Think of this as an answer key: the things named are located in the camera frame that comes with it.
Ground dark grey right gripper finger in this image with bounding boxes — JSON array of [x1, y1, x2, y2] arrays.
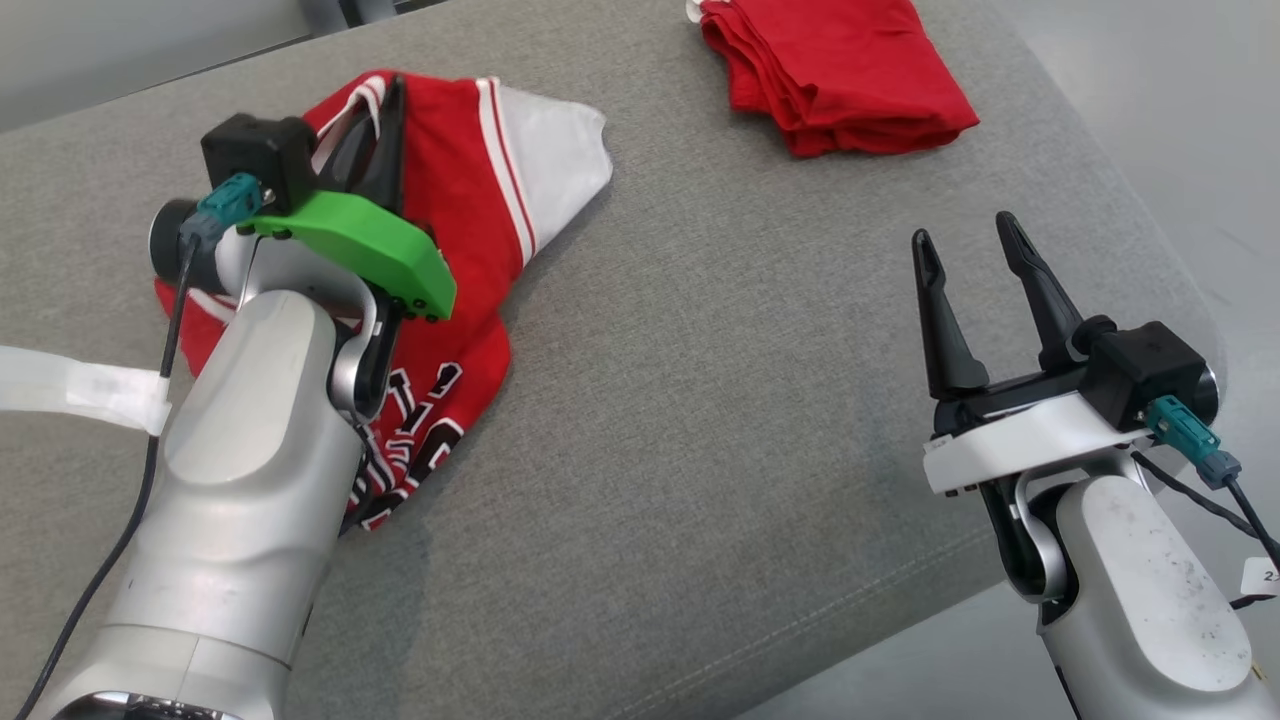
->
[[995, 210, 1087, 372], [912, 228, 992, 402]]

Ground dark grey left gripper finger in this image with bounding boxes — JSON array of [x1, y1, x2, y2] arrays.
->
[[318, 103, 381, 193], [358, 75, 407, 213]]

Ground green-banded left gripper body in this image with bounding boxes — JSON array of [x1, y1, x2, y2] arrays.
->
[[245, 190, 459, 324]]

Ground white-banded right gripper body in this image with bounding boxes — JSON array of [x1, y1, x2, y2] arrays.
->
[[922, 365, 1152, 497]]

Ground red jersey with white sleeves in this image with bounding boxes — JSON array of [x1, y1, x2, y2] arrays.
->
[[155, 70, 614, 532]]

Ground red Bulls 23 shorts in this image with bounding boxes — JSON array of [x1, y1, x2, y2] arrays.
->
[[685, 0, 982, 160]]

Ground white tape strip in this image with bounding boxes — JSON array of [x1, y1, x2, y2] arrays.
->
[[0, 345, 173, 437]]

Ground teal cable connector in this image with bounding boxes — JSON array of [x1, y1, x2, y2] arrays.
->
[[1145, 395, 1243, 491], [180, 172, 264, 244]]

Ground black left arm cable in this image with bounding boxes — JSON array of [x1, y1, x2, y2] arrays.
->
[[10, 230, 201, 720]]

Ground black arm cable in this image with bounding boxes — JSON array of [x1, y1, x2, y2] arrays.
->
[[1128, 450, 1280, 613], [10, 230, 201, 720]]

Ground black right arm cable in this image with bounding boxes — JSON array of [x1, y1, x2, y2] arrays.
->
[[1128, 450, 1280, 613]]

